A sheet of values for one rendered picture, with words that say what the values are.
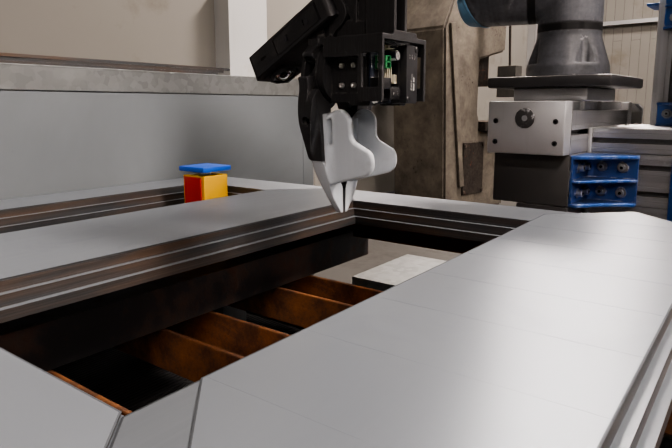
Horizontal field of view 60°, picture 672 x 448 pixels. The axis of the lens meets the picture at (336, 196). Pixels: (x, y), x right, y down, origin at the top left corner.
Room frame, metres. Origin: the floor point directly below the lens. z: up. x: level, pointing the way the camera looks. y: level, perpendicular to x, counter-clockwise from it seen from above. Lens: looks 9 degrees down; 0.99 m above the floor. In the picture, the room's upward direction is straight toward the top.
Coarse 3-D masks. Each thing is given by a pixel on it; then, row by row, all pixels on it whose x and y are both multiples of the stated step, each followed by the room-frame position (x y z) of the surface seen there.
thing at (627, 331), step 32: (416, 288) 0.43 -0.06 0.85; (448, 288) 0.43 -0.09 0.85; (480, 288) 0.43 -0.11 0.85; (512, 288) 0.43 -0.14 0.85; (512, 320) 0.36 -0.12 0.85; (544, 320) 0.36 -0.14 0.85; (576, 320) 0.36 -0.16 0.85; (608, 320) 0.36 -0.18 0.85; (640, 320) 0.36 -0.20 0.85; (640, 352) 0.31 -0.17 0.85
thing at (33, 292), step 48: (144, 192) 0.95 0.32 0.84; (240, 192) 1.00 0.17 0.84; (192, 240) 0.61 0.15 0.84; (240, 240) 0.66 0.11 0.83; (288, 240) 0.72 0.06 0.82; (480, 240) 0.72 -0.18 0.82; (0, 288) 0.45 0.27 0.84; (48, 288) 0.48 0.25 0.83; (96, 288) 0.51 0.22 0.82; (192, 384) 0.28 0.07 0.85; (144, 432) 0.23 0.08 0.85; (624, 432) 0.25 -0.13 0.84
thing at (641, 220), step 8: (568, 216) 0.72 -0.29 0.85; (576, 216) 0.72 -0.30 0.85; (584, 216) 0.72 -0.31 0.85; (592, 216) 0.72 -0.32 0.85; (600, 216) 0.72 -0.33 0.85; (608, 216) 0.72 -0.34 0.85; (616, 216) 0.72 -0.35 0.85; (624, 216) 0.72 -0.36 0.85; (632, 216) 0.72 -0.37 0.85; (640, 216) 0.72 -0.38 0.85; (640, 224) 0.67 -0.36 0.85; (648, 224) 0.67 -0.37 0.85; (656, 224) 0.67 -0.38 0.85; (664, 224) 0.67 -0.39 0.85
